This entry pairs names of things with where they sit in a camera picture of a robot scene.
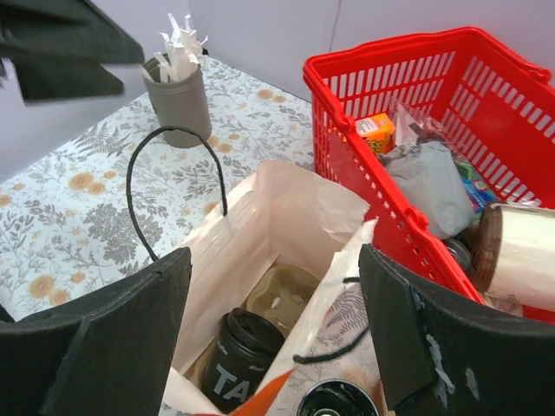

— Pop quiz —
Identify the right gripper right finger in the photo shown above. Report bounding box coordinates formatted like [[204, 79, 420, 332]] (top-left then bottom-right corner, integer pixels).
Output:
[[359, 244, 554, 415]]

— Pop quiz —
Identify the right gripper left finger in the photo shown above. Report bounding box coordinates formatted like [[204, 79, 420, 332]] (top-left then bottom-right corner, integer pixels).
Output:
[[1, 248, 192, 415]]

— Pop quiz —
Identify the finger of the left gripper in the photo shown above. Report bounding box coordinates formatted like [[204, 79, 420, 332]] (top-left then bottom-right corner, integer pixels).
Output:
[[1, 1, 144, 104]]

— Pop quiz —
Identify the black paper coffee cup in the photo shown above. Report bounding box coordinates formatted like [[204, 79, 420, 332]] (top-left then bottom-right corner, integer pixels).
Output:
[[297, 379, 379, 416]]

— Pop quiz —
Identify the orange paper gift bag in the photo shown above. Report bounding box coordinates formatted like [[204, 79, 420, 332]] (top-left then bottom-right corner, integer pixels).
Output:
[[163, 160, 380, 415]]

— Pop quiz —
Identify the beige tape roll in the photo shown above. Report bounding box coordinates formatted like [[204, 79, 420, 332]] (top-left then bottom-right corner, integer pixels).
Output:
[[469, 202, 554, 310]]

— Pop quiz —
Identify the grey cup with straws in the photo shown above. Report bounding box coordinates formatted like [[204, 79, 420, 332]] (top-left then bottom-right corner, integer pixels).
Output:
[[140, 13, 212, 148]]

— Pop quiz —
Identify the floral patterned table mat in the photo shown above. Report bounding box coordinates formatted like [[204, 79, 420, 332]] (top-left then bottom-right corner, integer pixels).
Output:
[[1, 58, 313, 319]]

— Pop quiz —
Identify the grey crumpled bag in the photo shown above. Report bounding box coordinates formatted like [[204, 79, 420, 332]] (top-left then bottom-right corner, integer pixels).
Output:
[[378, 140, 474, 239]]

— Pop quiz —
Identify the orange snack packet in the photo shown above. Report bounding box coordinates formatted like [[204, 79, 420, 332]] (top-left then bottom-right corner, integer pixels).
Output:
[[355, 113, 395, 153]]

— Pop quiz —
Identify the red plastic shopping basket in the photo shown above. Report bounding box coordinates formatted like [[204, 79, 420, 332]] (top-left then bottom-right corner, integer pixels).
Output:
[[304, 28, 554, 323]]

